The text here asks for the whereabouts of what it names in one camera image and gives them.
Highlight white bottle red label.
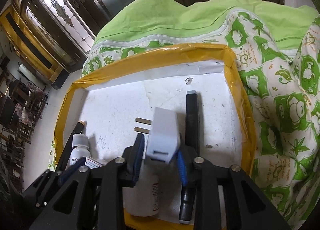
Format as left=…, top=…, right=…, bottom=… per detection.
left=123, top=163, right=159, bottom=217

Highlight white pink medicine box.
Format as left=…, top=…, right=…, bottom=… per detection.
left=85, top=157, right=107, bottom=169

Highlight dark wooden furniture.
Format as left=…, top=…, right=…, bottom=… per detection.
left=1, top=54, right=48, bottom=192

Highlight gold framed cabinet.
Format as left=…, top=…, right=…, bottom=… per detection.
left=1, top=6, right=69, bottom=90

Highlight green patterned quilt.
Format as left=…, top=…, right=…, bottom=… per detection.
left=47, top=0, right=320, bottom=225

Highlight black marker yellow caps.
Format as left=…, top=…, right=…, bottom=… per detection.
left=55, top=121, right=85, bottom=171

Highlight black marker in tray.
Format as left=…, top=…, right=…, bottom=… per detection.
left=177, top=91, right=200, bottom=224

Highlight white USB wall charger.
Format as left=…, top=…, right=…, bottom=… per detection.
left=135, top=107, right=181, bottom=165

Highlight white foam tray yellow tape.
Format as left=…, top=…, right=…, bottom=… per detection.
left=53, top=43, right=257, bottom=230

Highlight white bottle green label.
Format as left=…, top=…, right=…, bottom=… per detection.
left=67, top=133, right=91, bottom=168

